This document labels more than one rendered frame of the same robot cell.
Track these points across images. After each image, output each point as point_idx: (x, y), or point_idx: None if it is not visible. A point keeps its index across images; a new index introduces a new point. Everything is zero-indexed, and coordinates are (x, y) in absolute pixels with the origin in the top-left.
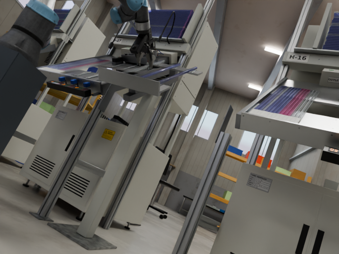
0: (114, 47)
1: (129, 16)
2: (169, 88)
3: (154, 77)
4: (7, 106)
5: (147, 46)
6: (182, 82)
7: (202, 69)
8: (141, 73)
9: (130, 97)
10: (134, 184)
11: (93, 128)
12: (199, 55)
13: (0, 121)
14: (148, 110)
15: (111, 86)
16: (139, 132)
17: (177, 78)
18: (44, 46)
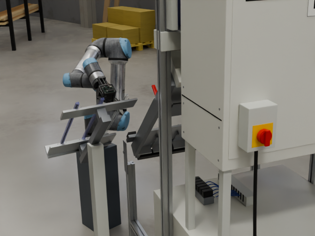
0: None
1: (84, 87)
2: (49, 148)
3: (153, 115)
4: (84, 174)
5: (97, 99)
6: (185, 98)
7: (210, 35)
8: (144, 118)
9: (79, 159)
10: None
11: (128, 191)
12: (191, 14)
13: (86, 182)
14: (89, 169)
15: (123, 146)
16: (93, 194)
17: (101, 120)
18: (115, 128)
